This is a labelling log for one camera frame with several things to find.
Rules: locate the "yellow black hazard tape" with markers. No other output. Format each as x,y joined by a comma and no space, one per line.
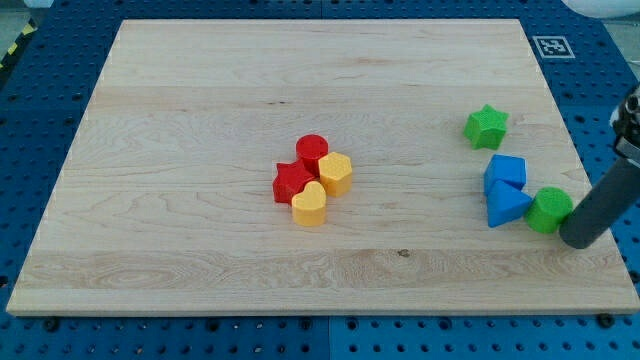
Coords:
18,47

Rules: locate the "yellow hexagon block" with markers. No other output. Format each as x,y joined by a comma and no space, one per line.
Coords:
336,173

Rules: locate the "red cylinder block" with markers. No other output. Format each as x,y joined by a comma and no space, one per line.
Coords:
310,149

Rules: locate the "red star block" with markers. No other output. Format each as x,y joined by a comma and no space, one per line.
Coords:
291,179

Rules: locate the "green star block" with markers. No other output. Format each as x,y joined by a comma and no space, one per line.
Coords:
486,128

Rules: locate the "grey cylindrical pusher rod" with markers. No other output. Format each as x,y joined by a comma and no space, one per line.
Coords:
615,192

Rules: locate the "green cylinder block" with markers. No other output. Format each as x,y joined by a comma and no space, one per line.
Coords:
549,208

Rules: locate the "robot arm end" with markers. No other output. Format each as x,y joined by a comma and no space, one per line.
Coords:
624,121

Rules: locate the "blue cube block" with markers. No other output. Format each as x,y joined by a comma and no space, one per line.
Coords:
509,169

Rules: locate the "wooden board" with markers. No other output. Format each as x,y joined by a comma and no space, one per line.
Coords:
164,205

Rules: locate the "white object top right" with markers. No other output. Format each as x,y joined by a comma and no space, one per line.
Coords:
603,9

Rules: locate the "white fiducial marker tag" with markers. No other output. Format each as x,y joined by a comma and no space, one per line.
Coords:
553,47

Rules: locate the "blue triangle block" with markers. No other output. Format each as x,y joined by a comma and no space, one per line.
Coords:
506,203

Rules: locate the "yellow heart block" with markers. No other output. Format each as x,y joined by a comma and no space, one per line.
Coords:
309,206

